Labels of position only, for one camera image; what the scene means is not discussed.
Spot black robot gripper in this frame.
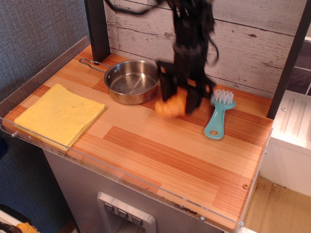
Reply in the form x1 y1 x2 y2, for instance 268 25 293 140
156 47 215 114

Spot orange plastic croissant toy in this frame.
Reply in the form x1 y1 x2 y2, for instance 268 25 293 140
155 88 188 118

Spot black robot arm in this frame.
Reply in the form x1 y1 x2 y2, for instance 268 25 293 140
155 0 216 117

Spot yellow folded cloth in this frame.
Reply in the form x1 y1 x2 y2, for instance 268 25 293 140
14 84 105 151

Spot teal brush white bristles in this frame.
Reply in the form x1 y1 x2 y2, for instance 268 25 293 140
204 89 236 140

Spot clear acrylic edge guard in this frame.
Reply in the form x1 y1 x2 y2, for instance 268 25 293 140
0 116 273 231

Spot silver dispenser button panel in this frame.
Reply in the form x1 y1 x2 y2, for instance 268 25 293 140
97 191 157 233

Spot orange object bottom left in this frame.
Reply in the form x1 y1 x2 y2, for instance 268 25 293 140
17 222 38 233

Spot steel pan with handle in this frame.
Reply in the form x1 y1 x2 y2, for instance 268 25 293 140
79 58 159 105

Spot dark left shelf post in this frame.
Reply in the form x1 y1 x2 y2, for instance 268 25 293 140
84 0 111 62

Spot dark shelf post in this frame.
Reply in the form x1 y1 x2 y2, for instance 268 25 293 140
267 0 311 119
84 0 111 62

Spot dark right shelf post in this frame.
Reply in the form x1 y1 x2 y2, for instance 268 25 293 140
267 0 311 119

